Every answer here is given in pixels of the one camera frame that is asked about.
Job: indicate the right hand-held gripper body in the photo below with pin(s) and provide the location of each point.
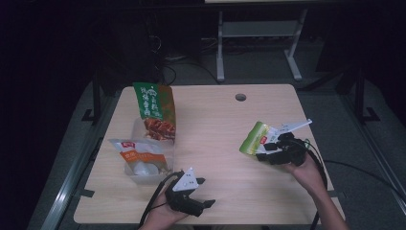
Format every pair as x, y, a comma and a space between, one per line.
292, 150

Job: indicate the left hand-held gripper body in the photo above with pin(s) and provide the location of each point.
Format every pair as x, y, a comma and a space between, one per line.
185, 198

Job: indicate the green white packet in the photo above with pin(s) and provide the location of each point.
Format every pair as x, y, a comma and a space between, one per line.
253, 140

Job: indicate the white orange clear bag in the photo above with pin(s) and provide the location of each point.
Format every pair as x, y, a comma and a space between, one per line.
143, 156

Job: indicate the green brown meat snack packet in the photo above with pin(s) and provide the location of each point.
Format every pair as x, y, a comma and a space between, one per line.
150, 102

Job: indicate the person's left hand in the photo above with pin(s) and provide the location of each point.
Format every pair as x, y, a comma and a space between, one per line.
162, 217

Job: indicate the person's right hand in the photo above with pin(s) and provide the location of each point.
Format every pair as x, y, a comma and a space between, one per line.
308, 175

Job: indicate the black metal stand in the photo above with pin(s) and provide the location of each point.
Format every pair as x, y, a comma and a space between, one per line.
96, 96
360, 96

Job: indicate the aluminium rail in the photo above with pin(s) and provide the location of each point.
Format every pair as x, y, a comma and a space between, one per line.
63, 195
376, 153

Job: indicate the white metal stand frame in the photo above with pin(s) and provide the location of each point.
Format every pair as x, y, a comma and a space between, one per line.
219, 48

